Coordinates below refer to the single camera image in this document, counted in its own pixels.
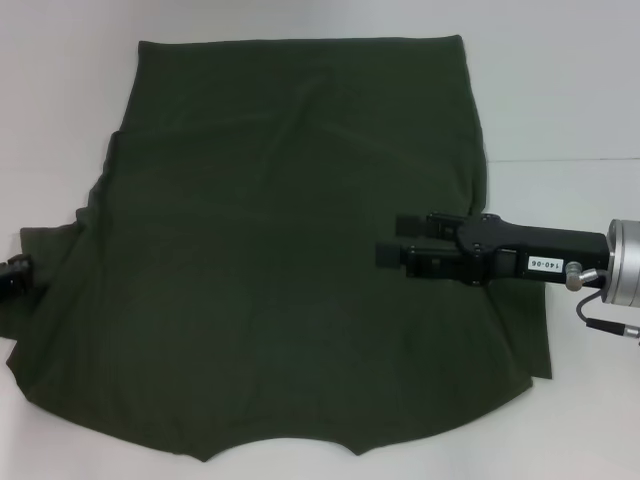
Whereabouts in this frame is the right arm gripper cable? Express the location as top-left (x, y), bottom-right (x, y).
top-left (564, 259), bottom-right (640, 342)

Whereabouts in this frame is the dark green shirt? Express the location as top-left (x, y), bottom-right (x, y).
top-left (0, 33), bottom-right (554, 455)

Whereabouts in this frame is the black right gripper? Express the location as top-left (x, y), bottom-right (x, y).
top-left (377, 212), bottom-right (609, 289)

